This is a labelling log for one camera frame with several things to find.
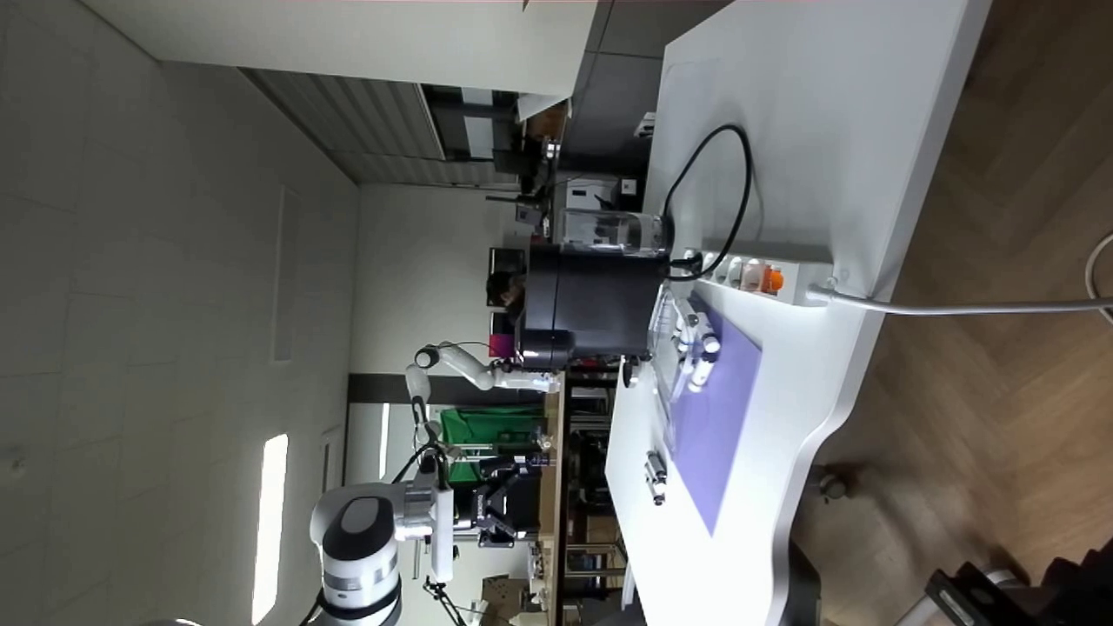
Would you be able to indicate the white power strip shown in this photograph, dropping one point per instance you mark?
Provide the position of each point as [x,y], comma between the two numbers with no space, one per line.
[771,280]

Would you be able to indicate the wooden shelf rack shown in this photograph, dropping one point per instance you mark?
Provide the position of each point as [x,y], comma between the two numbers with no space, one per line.
[579,464]

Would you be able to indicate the purple mat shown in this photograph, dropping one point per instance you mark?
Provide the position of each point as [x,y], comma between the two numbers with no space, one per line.
[716,418]

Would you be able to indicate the seated person dark shirt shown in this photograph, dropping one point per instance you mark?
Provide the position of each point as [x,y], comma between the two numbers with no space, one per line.
[505,295]

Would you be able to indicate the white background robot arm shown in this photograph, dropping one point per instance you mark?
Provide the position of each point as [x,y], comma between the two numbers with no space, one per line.
[483,374]

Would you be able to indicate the grey window blinds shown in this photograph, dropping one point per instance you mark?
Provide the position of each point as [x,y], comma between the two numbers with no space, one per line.
[370,126]

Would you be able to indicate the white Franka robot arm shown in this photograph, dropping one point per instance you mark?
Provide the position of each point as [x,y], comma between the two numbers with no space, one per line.
[359,561]

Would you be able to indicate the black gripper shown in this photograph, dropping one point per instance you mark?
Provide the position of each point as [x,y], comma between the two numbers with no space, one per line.
[483,510]

